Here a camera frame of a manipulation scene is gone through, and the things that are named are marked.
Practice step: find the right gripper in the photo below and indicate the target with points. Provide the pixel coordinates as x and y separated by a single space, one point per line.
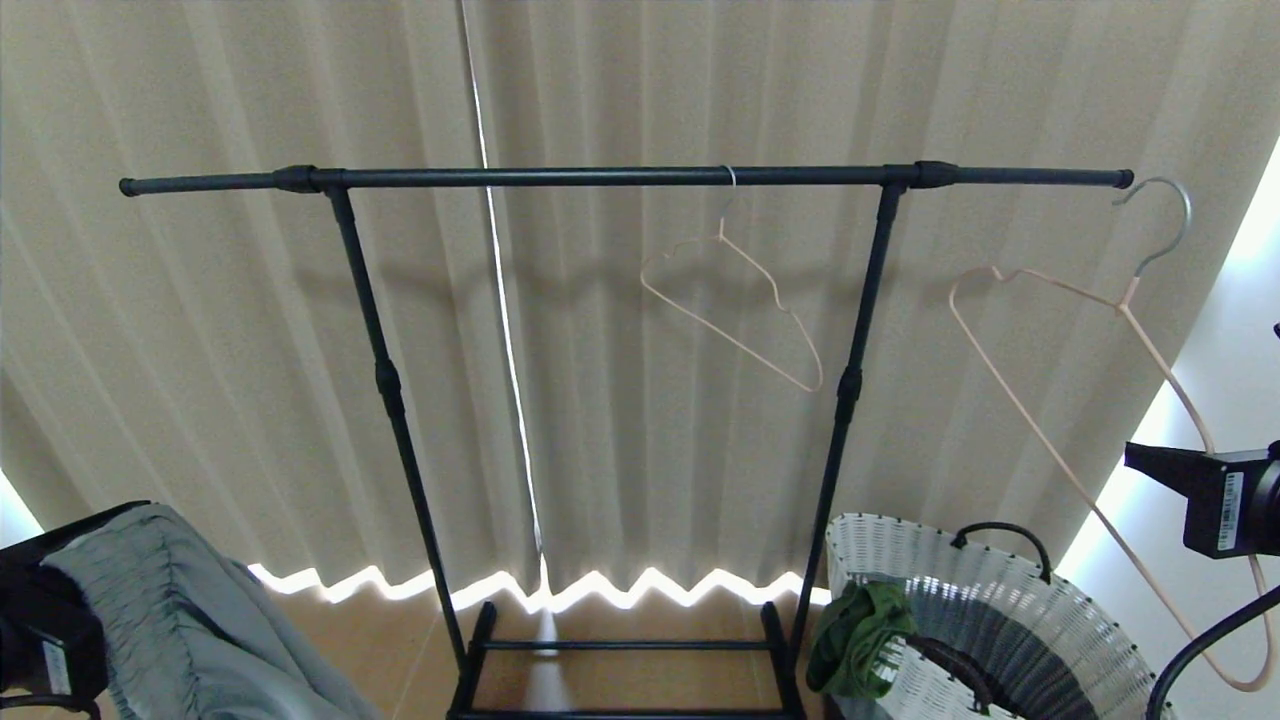
1260 500

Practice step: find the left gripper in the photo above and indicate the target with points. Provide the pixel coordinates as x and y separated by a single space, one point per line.
30 620

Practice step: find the pale grey shorts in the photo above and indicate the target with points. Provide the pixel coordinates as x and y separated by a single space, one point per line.
200 620

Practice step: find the pink clothes hanger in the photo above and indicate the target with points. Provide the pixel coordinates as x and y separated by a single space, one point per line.
719 235
1132 290

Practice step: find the white laundry basket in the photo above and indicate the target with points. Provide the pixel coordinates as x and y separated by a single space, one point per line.
880 545

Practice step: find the black clothes rack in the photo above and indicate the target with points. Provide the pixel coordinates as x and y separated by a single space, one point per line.
600 178

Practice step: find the green printed garment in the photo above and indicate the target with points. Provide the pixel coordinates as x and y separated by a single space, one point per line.
860 640

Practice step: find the beige curtain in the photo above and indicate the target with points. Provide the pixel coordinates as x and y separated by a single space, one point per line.
650 450

